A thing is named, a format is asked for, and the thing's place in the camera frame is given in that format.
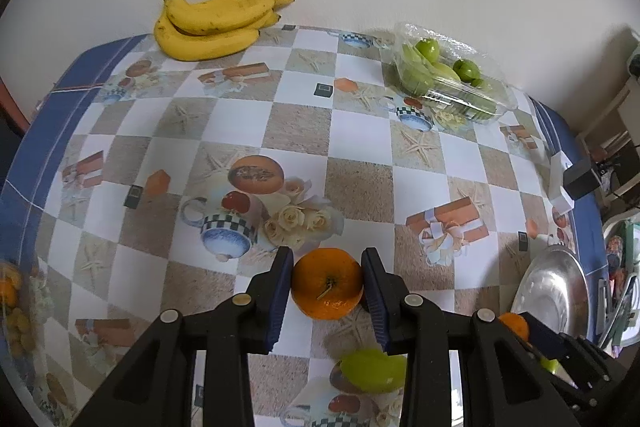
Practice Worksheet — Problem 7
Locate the large green mango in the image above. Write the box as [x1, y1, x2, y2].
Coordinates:
[340, 348, 407, 395]

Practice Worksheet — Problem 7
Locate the orange tangerine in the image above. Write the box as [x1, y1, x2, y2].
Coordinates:
[291, 248, 363, 321]

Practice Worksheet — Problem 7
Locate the tangerine in bowl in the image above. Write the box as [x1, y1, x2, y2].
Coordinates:
[499, 312, 529, 343]

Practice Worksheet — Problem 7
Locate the silver metal bowl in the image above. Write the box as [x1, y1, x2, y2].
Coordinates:
[511, 245, 590, 337]

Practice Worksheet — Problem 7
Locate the white charger block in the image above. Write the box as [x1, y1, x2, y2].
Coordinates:
[548, 150, 574, 216]

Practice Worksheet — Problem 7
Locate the black power adapter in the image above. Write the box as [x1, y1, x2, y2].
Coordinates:
[563, 156, 601, 202]

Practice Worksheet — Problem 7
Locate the patterned checkered tablecloth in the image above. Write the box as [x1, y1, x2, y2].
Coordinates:
[1, 26, 606, 426]

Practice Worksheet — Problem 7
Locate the clear plastic fruit container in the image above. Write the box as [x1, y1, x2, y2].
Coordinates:
[393, 23, 518, 130]

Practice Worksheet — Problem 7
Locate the yellow banana bunch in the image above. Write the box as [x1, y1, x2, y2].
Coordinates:
[153, 0, 295, 62]

